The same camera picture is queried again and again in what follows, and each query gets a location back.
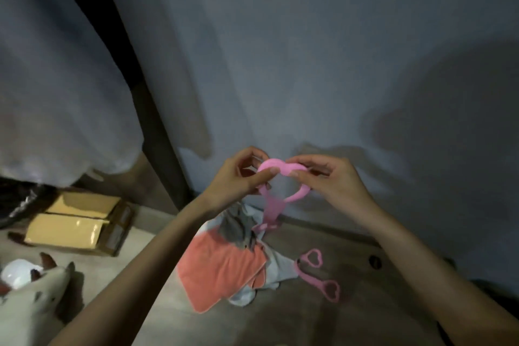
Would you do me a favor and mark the orange cloth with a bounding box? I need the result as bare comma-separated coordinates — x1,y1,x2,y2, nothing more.
177,231,268,314

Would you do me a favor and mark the black bag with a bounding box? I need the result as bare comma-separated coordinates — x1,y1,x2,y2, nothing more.
0,177,58,229

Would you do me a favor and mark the person's right forearm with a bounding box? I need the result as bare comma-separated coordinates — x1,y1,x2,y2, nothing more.
357,201,519,346

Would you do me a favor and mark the brown cardboard box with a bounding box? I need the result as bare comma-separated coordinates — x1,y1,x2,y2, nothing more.
24,191,137,257

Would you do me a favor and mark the person's left hand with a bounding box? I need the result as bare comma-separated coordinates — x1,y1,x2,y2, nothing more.
201,146,280,221

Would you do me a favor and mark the pink heart-shaped hanger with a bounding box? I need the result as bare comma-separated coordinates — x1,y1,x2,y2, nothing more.
252,158,313,234

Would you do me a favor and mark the pink hanger with heart loops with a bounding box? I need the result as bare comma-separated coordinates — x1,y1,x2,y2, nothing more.
294,248,341,304

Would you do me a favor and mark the white hanging fabric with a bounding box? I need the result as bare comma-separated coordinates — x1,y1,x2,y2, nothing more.
0,0,145,189

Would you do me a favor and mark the dark door frame post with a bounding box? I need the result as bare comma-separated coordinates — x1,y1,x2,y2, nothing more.
40,0,193,214

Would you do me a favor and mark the person's left forearm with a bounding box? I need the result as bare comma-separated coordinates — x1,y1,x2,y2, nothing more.
49,196,217,346

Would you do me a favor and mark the white round bowl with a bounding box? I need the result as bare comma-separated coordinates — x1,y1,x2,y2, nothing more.
0,259,44,290

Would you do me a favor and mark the grey plush toy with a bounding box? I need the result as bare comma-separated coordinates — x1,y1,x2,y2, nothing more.
0,252,77,346

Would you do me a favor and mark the person's right hand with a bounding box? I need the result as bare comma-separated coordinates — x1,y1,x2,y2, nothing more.
285,154,378,223

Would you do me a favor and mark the grey cloth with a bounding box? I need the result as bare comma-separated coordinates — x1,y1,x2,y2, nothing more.
218,203,301,308

